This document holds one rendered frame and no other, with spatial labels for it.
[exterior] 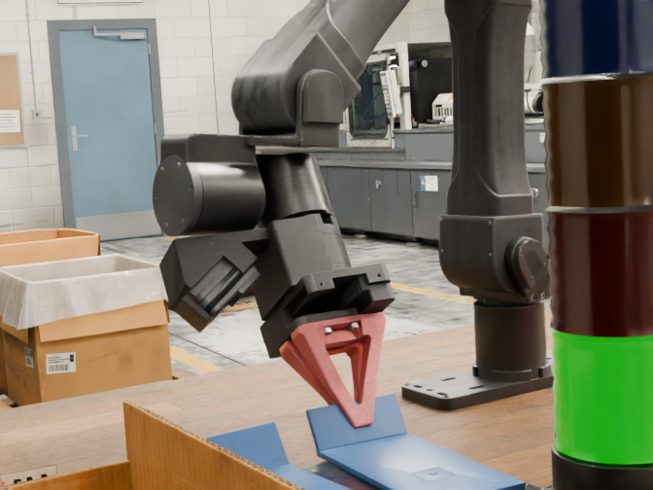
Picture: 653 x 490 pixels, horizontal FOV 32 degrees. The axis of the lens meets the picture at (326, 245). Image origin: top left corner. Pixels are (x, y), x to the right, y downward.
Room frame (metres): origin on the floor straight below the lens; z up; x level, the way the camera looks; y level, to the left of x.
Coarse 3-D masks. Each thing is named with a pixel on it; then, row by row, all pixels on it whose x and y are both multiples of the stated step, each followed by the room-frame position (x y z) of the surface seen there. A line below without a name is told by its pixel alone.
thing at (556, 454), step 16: (560, 464) 0.31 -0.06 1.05; (576, 464) 0.31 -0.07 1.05; (592, 464) 0.30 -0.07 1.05; (608, 464) 0.30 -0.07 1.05; (640, 464) 0.30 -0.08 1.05; (560, 480) 0.31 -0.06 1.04; (576, 480) 0.31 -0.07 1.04; (592, 480) 0.30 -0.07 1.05; (608, 480) 0.30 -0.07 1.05; (624, 480) 0.30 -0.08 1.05; (640, 480) 0.30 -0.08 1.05
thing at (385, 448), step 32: (320, 416) 0.76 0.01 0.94; (384, 416) 0.78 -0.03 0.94; (320, 448) 0.75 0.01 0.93; (352, 448) 0.75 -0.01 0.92; (384, 448) 0.75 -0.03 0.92; (416, 448) 0.74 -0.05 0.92; (384, 480) 0.68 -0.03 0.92; (416, 480) 0.68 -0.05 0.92; (448, 480) 0.67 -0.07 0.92; (480, 480) 0.67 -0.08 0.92; (512, 480) 0.66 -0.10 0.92
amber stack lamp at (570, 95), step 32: (544, 96) 0.32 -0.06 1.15; (576, 96) 0.31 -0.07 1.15; (608, 96) 0.30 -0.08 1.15; (640, 96) 0.30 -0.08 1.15; (544, 128) 0.32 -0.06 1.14; (576, 128) 0.31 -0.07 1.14; (608, 128) 0.30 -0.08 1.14; (640, 128) 0.30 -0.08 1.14; (544, 160) 0.32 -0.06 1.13; (576, 160) 0.31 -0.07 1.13; (608, 160) 0.30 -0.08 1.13; (640, 160) 0.30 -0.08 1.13; (576, 192) 0.31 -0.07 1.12; (608, 192) 0.30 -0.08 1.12; (640, 192) 0.30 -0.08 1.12
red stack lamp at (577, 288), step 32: (576, 224) 0.31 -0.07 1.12; (608, 224) 0.30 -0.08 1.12; (640, 224) 0.30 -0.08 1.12; (576, 256) 0.31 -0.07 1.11; (608, 256) 0.30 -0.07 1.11; (640, 256) 0.30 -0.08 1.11; (576, 288) 0.31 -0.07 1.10; (608, 288) 0.30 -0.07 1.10; (640, 288) 0.30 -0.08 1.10; (576, 320) 0.31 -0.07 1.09; (608, 320) 0.30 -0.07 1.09; (640, 320) 0.30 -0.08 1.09
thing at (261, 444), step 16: (240, 432) 0.72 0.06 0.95; (256, 432) 0.73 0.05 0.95; (272, 432) 0.73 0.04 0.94; (240, 448) 0.72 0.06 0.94; (256, 448) 0.72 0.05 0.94; (272, 448) 0.73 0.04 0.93; (256, 464) 0.71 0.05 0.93; (272, 464) 0.72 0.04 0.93; (288, 464) 0.73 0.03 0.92; (304, 480) 0.69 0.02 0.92; (320, 480) 0.69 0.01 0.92
